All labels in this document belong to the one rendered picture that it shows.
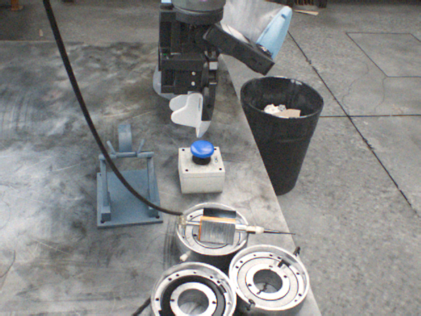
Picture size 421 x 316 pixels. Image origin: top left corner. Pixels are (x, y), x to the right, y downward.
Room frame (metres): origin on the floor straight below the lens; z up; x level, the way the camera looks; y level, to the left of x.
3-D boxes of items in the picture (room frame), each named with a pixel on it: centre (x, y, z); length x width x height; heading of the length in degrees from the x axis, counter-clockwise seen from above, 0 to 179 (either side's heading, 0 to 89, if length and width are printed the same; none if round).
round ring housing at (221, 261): (0.46, -0.01, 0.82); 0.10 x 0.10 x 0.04
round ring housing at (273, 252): (0.39, -0.09, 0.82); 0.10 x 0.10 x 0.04
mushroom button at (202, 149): (0.61, 0.01, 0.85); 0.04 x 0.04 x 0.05
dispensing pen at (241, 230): (0.46, -0.04, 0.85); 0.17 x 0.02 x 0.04; 89
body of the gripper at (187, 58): (0.61, 0.04, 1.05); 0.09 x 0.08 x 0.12; 102
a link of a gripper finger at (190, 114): (0.59, 0.04, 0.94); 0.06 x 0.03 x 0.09; 102
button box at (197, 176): (0.62, 0.01, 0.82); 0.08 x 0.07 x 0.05; 12
